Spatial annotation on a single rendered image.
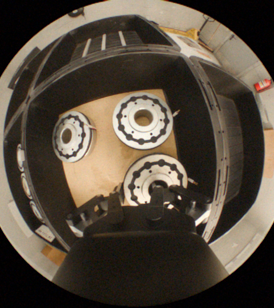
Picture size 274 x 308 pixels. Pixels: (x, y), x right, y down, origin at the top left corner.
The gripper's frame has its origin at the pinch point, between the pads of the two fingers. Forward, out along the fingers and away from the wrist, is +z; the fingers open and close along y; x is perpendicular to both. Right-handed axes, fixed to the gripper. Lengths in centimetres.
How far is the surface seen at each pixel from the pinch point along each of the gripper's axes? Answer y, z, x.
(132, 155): 0.1, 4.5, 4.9
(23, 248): -307, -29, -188
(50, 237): -32.6, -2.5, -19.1
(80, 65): -4.9, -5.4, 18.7
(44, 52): -34, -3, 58
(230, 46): 262, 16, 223
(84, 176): -11.2, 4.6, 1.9
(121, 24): 3, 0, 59
